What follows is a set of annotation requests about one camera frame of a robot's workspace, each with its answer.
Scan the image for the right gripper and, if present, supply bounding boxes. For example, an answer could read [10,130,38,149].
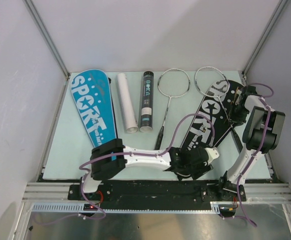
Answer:
[228,103,250,128]

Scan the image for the black racket cover gold script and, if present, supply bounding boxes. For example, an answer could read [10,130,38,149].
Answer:
[215,79,243,151]

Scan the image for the black racket cover front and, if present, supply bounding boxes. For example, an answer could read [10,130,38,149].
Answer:
[181,80,231,150]

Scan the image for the white racket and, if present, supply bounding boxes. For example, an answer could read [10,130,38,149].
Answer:
[194,66,243,152]
[154,68,191,150]

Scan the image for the black shuttlecock tube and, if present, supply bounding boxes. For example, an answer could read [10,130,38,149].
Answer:
[139,71,154,133]

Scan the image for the white shuttlecock tube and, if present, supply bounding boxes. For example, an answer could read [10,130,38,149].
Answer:
[117,73,139,134]

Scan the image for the blue racket cover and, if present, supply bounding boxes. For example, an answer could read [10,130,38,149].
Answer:
[70,69,117,148]

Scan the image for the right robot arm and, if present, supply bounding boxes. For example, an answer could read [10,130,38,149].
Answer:
[216,83,286,201]

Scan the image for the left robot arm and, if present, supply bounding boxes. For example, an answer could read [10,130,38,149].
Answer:
[78,138,220,200]

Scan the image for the light green table mat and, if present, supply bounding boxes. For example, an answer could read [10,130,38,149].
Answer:
[43,70,270,181]

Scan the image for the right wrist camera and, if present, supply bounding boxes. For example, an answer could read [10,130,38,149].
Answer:
[233,88,242,106]

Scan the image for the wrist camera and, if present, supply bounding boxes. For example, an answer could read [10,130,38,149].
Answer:
[233,88,242,106]
[205,147,220,165]

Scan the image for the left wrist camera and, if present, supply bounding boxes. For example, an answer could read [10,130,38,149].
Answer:
[205,147,220,165]

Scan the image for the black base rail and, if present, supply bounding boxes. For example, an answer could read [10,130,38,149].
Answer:
[60,180,247,213]

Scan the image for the right aluminium frame post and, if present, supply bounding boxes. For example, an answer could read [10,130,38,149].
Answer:
[241,0,291,76]

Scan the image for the aluminium frame post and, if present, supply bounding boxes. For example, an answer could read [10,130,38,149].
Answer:
[22,0,68,72]
[241,0,291,76]

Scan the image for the left aluminium frame post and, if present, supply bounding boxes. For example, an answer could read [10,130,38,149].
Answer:
[22,0,68,72]

